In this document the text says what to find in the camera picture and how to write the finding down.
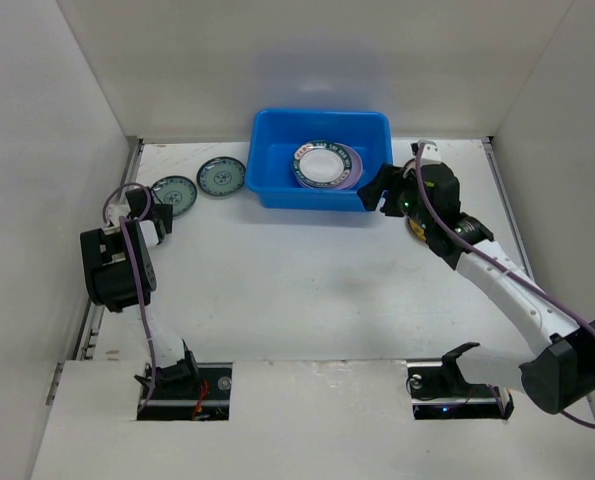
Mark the teal patterned plate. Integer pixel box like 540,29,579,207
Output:
196,156,246,197
151,175,197,218

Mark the purple plate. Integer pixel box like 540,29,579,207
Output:
296,143,365,191

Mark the white plate dark lettered rim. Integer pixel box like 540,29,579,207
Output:
291,140,354,187

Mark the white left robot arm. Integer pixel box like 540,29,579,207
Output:
79,182,202,398

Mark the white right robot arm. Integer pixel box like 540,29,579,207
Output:
357,161,595,419

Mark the blue plastic bin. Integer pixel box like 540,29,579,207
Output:
245,108,393,212

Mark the yellow patterned plate lower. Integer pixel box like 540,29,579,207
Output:
406,218,427,244

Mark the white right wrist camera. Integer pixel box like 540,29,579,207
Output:
411,140,442,165

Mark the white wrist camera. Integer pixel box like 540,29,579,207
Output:
103,203,130,226
411,140,442,165

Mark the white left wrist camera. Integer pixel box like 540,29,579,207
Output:
103,203,130,226

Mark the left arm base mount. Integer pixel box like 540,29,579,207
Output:
135,363,233,422

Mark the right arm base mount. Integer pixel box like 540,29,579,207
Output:
405,342,514,421

